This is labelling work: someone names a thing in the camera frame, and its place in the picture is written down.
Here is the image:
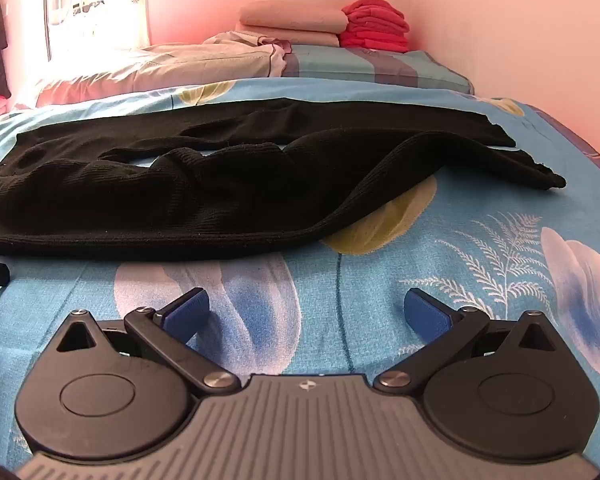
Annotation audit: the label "white patterned curtain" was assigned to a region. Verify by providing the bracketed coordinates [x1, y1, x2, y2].
[128, 0, 152, 47]

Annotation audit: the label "stack of red folded clothes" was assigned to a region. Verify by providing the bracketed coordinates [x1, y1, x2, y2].
[338, 0, 411, 53]

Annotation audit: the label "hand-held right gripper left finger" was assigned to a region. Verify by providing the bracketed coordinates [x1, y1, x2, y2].
[55, 287, 242, 401]

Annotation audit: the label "bright window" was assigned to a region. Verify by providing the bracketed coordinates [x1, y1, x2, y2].
[44, 0, 151, 61]

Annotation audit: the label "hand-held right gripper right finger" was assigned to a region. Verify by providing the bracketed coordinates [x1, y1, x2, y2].
[374, 288, 562, 399]

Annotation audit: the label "blue striped pillow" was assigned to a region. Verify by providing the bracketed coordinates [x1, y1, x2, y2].
[279, 44, 475, 95]

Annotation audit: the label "black pants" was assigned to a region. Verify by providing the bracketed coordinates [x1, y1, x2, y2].
[0, 97, 567, 263]

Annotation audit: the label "beige pillow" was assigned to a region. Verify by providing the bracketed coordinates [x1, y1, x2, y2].
[15, 31, 293, 110]

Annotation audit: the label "blue floral bedsheet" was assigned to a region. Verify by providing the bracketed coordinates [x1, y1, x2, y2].
[0, 77, 600, 471]

